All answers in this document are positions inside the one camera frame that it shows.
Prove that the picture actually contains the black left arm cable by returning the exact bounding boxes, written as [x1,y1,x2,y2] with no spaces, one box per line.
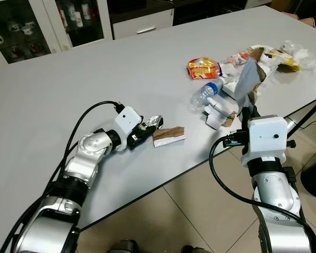
[0,101,126,252]

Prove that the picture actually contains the white glass door cabinet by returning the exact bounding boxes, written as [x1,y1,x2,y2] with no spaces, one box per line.
[0,0,114,68]

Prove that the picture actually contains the black table leg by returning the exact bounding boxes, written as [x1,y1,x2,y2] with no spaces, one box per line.
[291,94,316,133]

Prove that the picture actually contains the brown white paper wrapper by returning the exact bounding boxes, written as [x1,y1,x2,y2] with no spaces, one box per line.
[153,125,187,148]

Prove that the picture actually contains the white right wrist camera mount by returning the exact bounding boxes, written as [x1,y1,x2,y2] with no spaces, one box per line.
[241,115,291,168]

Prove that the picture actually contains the clear plastic bottle blue label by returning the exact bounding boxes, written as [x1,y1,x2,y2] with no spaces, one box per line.
[190,79,226,112]

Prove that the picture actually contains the clear package barcode labels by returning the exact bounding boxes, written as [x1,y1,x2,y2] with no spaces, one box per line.
[204,95,242,131]

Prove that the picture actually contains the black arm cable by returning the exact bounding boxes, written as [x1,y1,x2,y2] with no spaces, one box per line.
[0,101,126,252]
[209,135,316,248]

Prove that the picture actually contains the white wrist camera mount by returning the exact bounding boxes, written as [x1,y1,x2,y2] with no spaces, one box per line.
[114,106,143,151]
[241,115,291,168]

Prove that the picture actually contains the orange yellow snack bag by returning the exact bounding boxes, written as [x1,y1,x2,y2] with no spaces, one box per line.
[187,57,223,80]

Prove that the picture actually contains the crumpled clear plastic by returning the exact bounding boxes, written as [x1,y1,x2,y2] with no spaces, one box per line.
[281,40,316,69]

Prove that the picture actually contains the white paper sheet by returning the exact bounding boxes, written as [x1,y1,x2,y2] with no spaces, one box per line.
[233,56,262,110]

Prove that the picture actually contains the white tissue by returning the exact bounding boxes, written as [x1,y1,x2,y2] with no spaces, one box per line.
[295,48,316,68]

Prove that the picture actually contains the robot right leg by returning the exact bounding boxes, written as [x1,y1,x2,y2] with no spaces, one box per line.
[182,245,211,253]

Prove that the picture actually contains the white drawer unit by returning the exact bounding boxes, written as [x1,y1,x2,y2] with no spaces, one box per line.
[111,7,175,41]

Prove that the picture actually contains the robot left leg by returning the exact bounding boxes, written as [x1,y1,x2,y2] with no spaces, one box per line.
[108,240,141,253]

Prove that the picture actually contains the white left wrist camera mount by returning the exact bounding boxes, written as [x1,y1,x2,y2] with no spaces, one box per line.
[114,106,143,151]

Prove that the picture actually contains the robot leg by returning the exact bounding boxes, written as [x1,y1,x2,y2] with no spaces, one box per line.
[108,240,141,253]
[182,245,211,253]

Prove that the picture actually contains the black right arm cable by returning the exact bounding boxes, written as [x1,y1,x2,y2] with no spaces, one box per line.
[209,135,316,248]

